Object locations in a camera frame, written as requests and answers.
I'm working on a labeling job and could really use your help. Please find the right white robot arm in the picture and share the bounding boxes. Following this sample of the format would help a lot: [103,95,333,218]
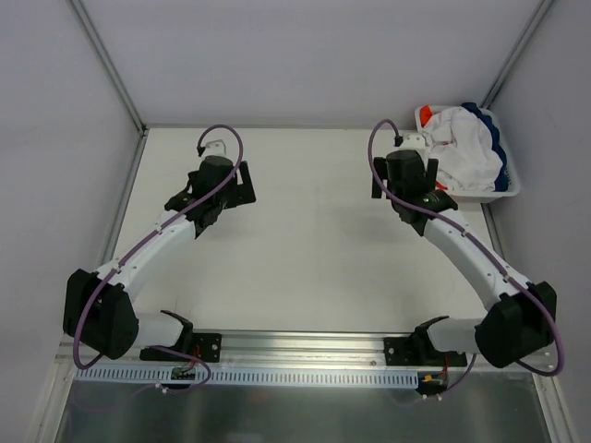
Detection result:
[369,150,559,368]

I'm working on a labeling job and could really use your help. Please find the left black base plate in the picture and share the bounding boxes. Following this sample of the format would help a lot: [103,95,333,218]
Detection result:
[139,331,223,363]

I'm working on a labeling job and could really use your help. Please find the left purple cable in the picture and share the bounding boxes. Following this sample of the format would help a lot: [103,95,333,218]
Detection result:
[73,124,246,370]

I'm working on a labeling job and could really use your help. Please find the left aluminium frame post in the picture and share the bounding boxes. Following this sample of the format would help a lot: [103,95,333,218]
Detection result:
[66,0,146,136]

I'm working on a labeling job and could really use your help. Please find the orange t shirt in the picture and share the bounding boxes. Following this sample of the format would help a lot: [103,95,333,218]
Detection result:
[419,105,448,190]

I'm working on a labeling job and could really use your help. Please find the white slotted cable duct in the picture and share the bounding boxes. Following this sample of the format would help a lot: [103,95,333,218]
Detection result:
[75,365,419,389]

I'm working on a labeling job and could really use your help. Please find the blue t shirt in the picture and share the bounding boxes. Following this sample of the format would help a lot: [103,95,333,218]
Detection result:
[462,102,509,192]

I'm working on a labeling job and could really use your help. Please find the right aluminium frame post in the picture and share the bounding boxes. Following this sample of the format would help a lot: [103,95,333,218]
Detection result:
[480,0,557,109]

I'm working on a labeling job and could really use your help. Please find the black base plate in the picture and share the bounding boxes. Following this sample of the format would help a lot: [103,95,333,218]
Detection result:
[139,331,223,363]
[383,334,467,367]

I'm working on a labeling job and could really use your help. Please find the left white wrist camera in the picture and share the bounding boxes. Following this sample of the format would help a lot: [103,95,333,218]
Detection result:
[202,139,227,157]

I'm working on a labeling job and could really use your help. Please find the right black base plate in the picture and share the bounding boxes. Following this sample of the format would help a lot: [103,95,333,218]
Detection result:
[383,334,467,367]

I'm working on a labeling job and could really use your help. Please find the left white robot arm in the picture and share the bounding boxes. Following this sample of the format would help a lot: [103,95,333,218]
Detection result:
[63,155,256,361]

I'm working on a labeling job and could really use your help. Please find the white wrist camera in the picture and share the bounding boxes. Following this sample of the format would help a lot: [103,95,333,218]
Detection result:
[400,132,427,150]
[202,139,227,157]

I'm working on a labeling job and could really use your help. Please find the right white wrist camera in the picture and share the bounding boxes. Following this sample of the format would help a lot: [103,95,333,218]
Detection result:
[400,132,427,150]

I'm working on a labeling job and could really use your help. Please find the aluminium frame post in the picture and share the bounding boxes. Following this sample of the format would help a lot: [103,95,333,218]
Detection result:
[480,0,557,109]
[66,0,146,136]

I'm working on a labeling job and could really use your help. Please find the aluminium mounting rail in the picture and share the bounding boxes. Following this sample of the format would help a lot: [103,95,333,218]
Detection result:
[54,329,555,370]

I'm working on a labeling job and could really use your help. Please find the white plastic basket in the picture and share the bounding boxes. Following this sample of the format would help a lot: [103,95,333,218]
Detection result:
[415,102,520,203]

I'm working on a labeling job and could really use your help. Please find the white t shirt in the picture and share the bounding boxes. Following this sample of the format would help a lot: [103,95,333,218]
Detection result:
[419,106,502,193]

